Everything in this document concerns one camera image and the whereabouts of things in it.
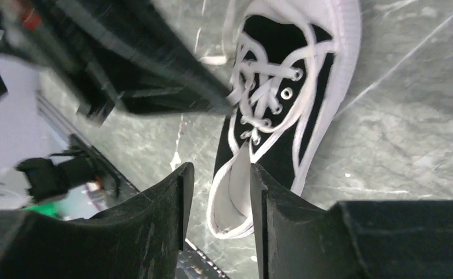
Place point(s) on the white shoelace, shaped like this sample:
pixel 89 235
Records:
pixel 282 65

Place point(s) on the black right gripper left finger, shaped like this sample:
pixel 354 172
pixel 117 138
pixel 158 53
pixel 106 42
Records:
pixel 138 238

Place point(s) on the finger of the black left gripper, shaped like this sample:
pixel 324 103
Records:
pixel 147 93

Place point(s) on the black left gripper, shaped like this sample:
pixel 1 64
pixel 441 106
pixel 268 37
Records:
pixel 78 37

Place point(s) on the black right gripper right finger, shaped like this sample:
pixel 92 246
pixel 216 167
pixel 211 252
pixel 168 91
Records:
pixel 352 239

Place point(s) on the black white canvas sneaker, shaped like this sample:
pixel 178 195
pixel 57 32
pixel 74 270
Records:
pixel 229 214

